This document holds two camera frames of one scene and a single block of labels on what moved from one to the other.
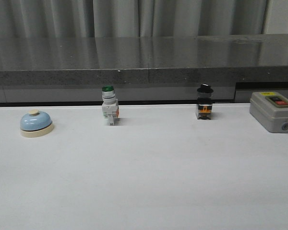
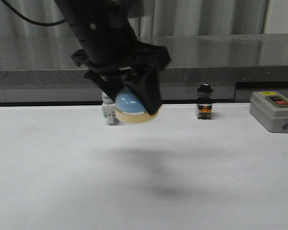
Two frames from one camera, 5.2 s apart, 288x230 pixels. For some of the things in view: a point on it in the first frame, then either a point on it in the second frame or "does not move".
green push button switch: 110,107 does not move
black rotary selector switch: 204,104 does not move
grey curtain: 107,18 does not move
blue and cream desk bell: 36,123 to 128,109
